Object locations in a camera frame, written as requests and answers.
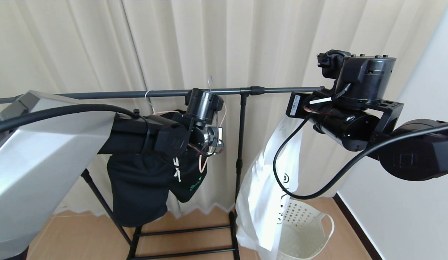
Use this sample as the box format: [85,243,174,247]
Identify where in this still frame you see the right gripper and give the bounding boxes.
[286,92,382,152]

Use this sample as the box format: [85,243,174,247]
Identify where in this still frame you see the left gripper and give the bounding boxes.
[191,125,225,156]

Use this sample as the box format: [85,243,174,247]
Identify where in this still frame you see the white printed t-shirt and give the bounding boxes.
[235,115,304,260]

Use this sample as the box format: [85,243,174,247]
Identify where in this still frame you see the black shorts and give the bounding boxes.
[106,110,208,228]

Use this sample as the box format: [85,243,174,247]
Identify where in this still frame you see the black clothes rack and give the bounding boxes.
[0,86,325,260]

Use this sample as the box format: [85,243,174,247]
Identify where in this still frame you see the white laundry basket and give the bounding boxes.
[276,199,335,260]

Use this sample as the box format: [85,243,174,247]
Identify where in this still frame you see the beige curtain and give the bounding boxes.
[0,0,448,217]

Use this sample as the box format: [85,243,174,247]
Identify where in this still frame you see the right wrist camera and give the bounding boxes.
[317,49,351,79]

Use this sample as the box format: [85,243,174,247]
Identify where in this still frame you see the black cable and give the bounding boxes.
[0,104,141,136]
[273,116,448,200]

